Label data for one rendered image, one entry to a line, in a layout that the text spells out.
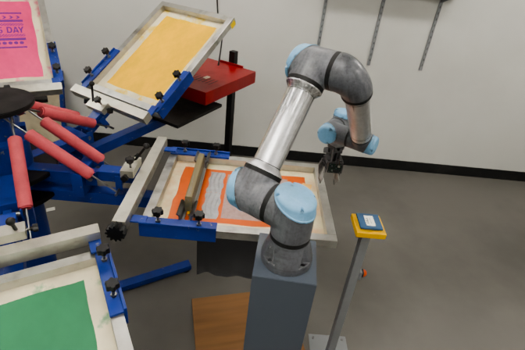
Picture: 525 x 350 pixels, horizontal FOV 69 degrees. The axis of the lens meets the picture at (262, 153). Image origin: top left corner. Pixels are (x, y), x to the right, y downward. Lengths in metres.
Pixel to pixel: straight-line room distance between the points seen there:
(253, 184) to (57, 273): 0.77
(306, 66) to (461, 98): 3.10
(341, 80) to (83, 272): 1.06
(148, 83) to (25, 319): 1.39
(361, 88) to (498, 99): 3.24
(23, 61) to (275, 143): 1.94
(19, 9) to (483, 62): 3.68
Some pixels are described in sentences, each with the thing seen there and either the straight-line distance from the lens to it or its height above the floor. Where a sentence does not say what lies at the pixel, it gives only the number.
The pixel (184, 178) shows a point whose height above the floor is 0.95.
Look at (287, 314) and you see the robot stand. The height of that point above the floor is 1.06.
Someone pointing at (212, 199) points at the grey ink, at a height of 0.96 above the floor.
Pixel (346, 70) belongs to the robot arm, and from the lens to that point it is 1.10.
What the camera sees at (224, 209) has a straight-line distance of 1.70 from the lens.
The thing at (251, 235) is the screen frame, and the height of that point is 0.98.
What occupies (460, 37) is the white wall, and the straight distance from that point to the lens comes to 3.91.
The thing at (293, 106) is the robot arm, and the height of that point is 1.60.
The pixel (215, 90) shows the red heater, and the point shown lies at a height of 1.10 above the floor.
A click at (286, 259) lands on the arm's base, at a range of 1.09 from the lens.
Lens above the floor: 2.02
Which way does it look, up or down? 30 degrees down
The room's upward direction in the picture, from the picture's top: 6 degrees clockwise
